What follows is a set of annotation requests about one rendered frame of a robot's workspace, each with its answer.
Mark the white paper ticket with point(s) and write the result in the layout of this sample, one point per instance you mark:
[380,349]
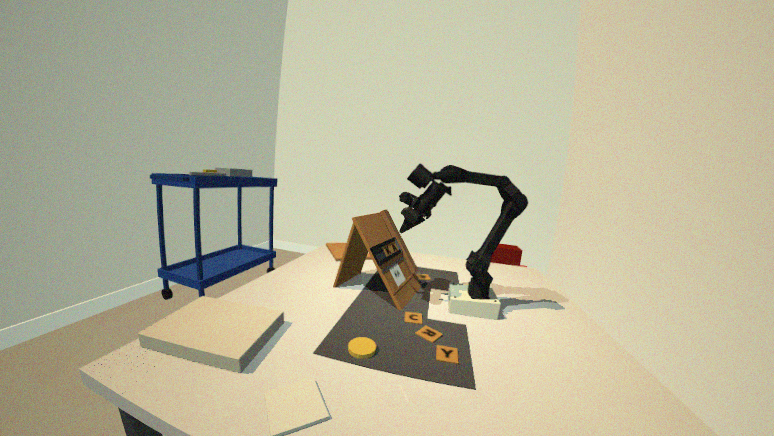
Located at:
[397,275]

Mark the yellow round disc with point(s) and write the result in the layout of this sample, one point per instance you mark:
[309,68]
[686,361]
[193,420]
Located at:
[362,346]

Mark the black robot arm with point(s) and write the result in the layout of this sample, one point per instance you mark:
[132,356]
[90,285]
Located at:
[477,263]

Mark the tan flat rectangular card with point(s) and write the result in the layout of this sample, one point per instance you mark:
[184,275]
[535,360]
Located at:
[337,250]

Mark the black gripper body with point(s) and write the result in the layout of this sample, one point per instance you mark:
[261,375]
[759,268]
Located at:
[421,209]

